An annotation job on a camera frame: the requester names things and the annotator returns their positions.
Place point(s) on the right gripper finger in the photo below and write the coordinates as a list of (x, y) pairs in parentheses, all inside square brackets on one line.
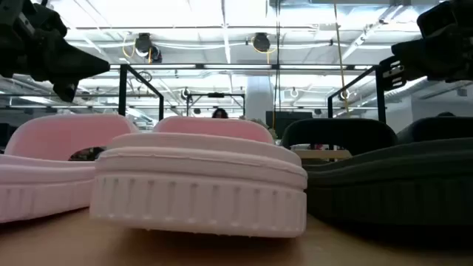
[(391, 74), (443, 59)]

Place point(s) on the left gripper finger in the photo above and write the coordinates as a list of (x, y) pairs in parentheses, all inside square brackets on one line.
[(70, 63), (66, 90)]

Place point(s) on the pink foam slide sandal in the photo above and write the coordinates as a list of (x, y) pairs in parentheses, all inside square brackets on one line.
[(48, 136), (199, 199)]

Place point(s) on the black metal shelf, wooden board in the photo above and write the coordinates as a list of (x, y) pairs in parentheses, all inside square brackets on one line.
[(122, 88)]

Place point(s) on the black cabinet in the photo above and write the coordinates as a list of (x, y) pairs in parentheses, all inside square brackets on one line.
[(292, 116)]

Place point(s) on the white square column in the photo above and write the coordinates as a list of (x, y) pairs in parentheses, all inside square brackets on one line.
[(258, 96)]

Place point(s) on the person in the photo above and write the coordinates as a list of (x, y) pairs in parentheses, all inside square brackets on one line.
[(220, 113)]

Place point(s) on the long strip light bar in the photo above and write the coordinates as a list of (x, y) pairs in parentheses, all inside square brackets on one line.
[(236, 67)]

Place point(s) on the black background rig frame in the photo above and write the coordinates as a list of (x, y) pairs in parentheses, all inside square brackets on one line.
[(216, 95)]

